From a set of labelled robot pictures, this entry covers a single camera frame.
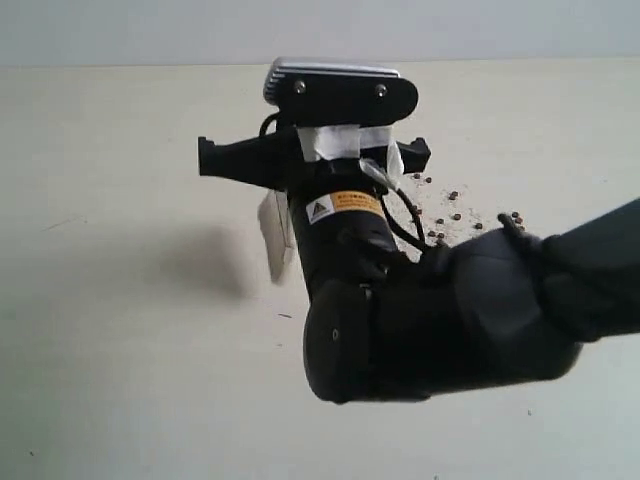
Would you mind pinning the white paint brush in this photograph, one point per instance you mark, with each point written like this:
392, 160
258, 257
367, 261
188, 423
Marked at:
277, 232

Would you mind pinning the scattered rice and brown pellets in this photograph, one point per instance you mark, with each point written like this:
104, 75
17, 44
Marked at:
450, 213

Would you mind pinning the right wrist camera with tape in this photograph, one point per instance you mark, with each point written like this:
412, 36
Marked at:
314, 92

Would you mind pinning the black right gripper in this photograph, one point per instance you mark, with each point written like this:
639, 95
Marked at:
291, 158

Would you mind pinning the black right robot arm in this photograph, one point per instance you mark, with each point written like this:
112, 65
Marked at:
393, 318

